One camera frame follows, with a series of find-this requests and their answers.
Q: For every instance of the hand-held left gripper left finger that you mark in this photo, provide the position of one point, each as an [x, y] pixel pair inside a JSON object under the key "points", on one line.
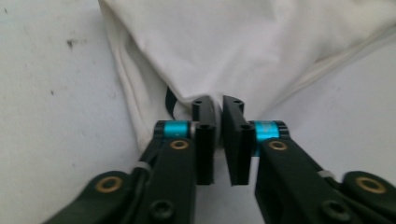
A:
{"points": [[204, 140]]}

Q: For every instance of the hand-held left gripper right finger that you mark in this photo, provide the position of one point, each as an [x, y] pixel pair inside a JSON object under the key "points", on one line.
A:
{"points": [[238, 140]]}

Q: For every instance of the white garment with black trim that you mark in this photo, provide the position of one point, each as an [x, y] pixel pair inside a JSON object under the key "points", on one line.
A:
{"points": [[233, 46]]}

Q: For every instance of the white table mat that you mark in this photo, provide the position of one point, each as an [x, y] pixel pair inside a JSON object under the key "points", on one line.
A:
{"points": [[46, 124]]}

